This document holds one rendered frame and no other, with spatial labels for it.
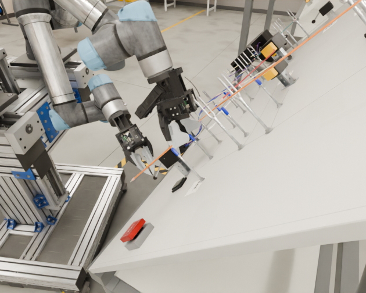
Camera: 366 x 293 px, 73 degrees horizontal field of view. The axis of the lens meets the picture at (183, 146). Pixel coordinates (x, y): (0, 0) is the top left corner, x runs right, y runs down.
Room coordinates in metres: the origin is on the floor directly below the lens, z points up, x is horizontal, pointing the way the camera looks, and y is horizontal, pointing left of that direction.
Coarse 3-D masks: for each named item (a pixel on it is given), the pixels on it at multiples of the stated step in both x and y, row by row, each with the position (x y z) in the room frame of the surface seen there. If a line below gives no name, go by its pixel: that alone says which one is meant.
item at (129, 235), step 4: (140, 220) 0.31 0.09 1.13; (144, 220) 0.31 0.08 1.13; (132, 224) 0.31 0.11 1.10; (136, 224) 0.30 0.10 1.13; (140, 224) 0.30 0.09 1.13; (128, 228) 0.31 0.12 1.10; (132, 228) 0.29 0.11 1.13; (136, 228) 0.29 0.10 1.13; (140, 228) 0.29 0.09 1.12; (128, 232) 0.29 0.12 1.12; (132, 232) 0.28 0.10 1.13; (136, 232) 0.28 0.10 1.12; (140, 232) 0.29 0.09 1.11; (124, 236) 0.28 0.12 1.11; (128, 236) 0.27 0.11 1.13; (132, 236) 0.27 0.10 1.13; (136, 236) 0.28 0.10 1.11; (124, 240) 0.28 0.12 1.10; (128, 240) 0.27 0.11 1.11
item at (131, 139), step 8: (120, 112) 0.64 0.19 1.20; (128, 112) 0.67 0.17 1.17; (112, 120) 0.64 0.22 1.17; (120, 120) 0.62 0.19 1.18; (120, 128) 0.62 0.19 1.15; (128, 128) 0.60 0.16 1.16; (136, 128) 0.61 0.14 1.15; (120, 136) 0.59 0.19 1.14; (128, 136) 0.59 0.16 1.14; (136, 136) 0.58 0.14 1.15; (120, 144) 0.56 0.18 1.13; (128, 144) 0.57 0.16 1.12; (136, 144) 0.57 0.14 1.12
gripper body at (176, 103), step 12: (168, 72) 0.54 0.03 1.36; (180, 72) 0.55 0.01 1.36; (168, 84) 0.55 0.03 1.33; (180, 84) 0.53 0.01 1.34; (168, 96) 0.54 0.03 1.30; (180, 96) 0.52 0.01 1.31; (192, 96) 0.55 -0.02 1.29; (156, 108) 0.53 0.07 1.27; (168, 108) 0.53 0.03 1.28; (180, 108) 0.52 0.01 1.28; (192, 108) 0.53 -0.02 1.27
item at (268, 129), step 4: (224, 76) 0.44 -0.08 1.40; (220, 80) 0.42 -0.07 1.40; (224, 84) 0.42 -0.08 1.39; (228, 88) 0.41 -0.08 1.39; (232, 92) 0.41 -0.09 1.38; (240, 96) 0.41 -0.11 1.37; (240, 100) 0.41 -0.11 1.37; (244, 104) 0.40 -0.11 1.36; (248, 108) 0.40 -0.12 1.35; (252, 112) 0.39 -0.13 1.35; (256, 116) 0.39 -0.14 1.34; (260, 120) 0.39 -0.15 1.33; (264, 124) 0.38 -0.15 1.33; (268, 128) 0.38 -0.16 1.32; (272, 128) 0.38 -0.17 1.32; (268, 132) 0.37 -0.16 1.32
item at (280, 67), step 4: (280, 56) 0.62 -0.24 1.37; (288, 56) 0.65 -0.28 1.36; (276, 60) 0.60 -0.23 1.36; (284, 60) 0.61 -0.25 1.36; (280, 64) 0.60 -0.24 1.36; (284, 64) 0.61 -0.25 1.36; (276, 68) 0.59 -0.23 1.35; (280, 68) 0.59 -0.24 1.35; (284, 68) 0.60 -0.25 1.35; (280, 72) 0.58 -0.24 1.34; (284, 72) 0.60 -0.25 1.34; (276, 76) 0.59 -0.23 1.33; (280, 76) 0.60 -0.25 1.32; (284, 76) 0.59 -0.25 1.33; (288, 76) 0.59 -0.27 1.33; (280, 80) 0.60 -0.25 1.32; (284, 80) 0.60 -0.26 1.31; (288, 80) 0.58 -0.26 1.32; (292, 80) 0.59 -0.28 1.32; (296, 80) 0.57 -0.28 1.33; (284, 84) 0.59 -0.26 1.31; (288, 84) 0.59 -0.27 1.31; (284, 88) 0.59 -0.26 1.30
